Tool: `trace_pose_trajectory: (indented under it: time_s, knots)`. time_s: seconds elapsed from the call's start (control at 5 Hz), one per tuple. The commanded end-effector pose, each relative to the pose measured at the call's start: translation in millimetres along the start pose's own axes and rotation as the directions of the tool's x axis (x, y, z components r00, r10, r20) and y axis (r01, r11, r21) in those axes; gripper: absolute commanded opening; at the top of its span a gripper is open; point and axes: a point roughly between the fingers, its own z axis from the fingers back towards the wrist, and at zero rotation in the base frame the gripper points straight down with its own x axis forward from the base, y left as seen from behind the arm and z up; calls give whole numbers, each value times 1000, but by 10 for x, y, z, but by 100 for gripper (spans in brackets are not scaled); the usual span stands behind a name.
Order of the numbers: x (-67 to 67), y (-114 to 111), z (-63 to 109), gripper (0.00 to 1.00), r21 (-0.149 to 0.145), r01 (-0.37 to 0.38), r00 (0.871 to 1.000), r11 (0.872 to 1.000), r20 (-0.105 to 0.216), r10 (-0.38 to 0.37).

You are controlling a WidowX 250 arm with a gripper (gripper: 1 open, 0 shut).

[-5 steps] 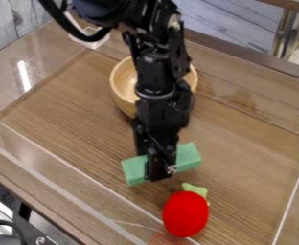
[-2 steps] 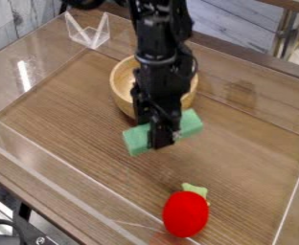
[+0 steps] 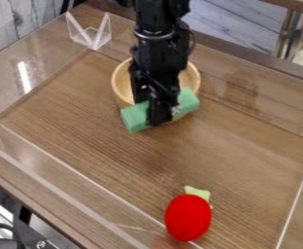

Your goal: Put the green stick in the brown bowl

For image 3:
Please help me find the black table leg clamp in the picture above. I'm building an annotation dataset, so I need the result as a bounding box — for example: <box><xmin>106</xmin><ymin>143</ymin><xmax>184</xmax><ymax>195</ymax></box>
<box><xmin>0</xmin><ymin>203</ymin><xmax>61</xmax><ymax>249</ymax></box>

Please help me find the green rectangular block stick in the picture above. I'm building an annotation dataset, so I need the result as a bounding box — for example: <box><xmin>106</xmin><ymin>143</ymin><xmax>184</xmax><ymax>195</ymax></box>
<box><xmin>121</xmin><ymin>87</ymin><xmax>200</xmax><ymax>133</ymax></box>

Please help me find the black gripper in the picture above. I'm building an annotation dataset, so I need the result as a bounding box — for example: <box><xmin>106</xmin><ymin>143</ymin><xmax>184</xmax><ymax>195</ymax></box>
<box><xmin>128</xmin><ymin>20</ymin><xmax>193</xmax><ymax>126</ymax></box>

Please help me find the metal chair frame background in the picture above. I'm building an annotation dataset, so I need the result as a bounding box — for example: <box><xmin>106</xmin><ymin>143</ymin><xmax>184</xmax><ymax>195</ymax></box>
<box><xmin>277</xmin><ymin>10</ymin><xmax>303</xmax><ymax>61</ymax></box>

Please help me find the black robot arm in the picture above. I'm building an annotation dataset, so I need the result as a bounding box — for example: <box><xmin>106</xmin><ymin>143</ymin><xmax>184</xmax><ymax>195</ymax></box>
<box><xmin>120</xmin><ymin>0</ymin><xmax>193</xmax><ymax>126</ymax></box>

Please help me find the wooden brown bowl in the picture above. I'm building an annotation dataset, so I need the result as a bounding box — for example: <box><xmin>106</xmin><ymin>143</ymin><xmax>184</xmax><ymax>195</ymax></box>
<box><xmin>112</xmin><ymin>58</ymin><xmax>201</xmax><ymax>109</ymax></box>

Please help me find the red felt strawberry toy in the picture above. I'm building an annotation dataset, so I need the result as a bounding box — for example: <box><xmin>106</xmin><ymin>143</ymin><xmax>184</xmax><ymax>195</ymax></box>
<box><xmin>165</xmin><ymin>186</ymin><xmax>213</xmax><ymax>242</ymax></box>

